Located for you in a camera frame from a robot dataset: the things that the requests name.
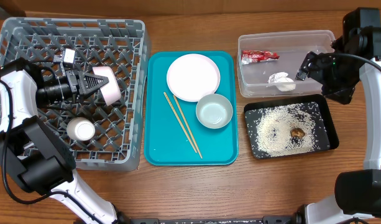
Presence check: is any small pink bowl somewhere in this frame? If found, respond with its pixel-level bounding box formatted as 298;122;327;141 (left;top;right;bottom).
93;67;121;106

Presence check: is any white cup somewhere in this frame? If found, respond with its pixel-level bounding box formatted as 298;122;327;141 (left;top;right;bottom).
67;117;96;141

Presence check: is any red snack wrapper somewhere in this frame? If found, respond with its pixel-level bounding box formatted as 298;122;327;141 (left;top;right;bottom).
241;50;280;65

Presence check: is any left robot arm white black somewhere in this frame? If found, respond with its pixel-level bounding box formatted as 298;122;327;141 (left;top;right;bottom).
0;58;126;223

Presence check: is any grey bowl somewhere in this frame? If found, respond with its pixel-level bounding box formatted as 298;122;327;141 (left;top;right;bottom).
196;93;234;129

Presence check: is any dark brown food lump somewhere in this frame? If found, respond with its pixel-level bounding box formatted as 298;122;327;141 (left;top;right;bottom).
290;128;306;139

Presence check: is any black rectangular tray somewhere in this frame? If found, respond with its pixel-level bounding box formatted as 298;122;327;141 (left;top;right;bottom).
244;95;339;154

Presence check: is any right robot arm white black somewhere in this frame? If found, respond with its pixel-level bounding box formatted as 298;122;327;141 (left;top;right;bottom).
296;25;381;223

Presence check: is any grey plastic dish rack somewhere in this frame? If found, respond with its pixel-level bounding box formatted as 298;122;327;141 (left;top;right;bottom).
0;17;150;171

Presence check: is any clear plastic bin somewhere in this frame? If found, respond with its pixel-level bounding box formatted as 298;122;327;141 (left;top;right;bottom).
237;30;335;98

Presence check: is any large white round plate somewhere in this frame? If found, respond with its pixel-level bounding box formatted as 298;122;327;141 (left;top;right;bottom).
167;54;221;102

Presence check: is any wooden chopstick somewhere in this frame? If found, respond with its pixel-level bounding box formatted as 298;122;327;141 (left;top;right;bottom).
173;95;203;159
163;92;197;153

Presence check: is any white rice pile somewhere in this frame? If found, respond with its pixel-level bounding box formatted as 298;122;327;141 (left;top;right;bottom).
245;102;330;159

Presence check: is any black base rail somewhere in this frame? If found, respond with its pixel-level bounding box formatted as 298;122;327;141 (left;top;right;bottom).
115;215;303;224

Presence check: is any white tissue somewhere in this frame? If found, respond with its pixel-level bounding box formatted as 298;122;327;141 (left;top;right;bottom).
268;72;296;92

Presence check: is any teal plastic serving tray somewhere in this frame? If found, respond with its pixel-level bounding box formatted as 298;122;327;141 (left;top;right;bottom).
144;51;239;166

